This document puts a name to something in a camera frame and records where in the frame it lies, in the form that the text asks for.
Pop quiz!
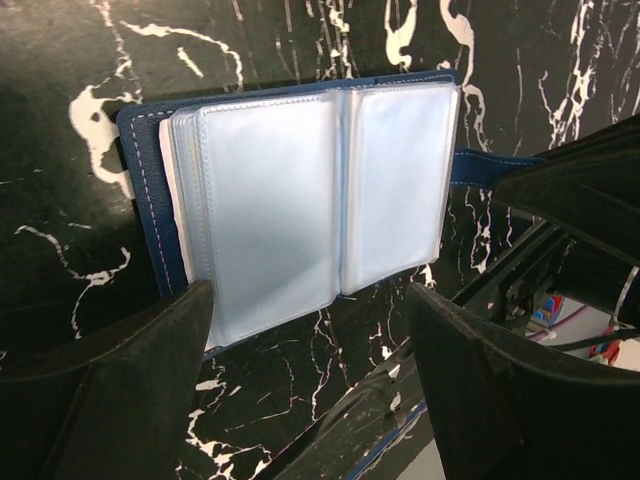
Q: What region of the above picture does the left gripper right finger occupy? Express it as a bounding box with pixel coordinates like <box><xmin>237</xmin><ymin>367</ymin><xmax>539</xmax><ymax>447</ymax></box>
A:
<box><xmin>406</xmin><ymin>283</ymin><xmax>639</xmax><ymax>479</ymax></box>

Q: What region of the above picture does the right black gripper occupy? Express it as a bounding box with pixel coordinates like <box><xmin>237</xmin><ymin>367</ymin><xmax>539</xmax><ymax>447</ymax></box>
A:
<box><xmin>449</xmin><ymin>117</ymin><xmax>639</xmax><ymax>335</ymax></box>

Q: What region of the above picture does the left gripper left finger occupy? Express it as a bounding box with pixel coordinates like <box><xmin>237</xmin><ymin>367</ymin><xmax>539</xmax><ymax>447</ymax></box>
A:
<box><xmin>1</xmin><ymin>281</ymin><xmax>214</xmax><ymax>479</ymax></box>

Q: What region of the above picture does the navy blue card holder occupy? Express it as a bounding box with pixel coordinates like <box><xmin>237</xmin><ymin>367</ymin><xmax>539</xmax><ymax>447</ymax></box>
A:
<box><xmin>116</xmin><ymin>70</ymin><xmax>539</xmax><ymax>353</ymax></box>

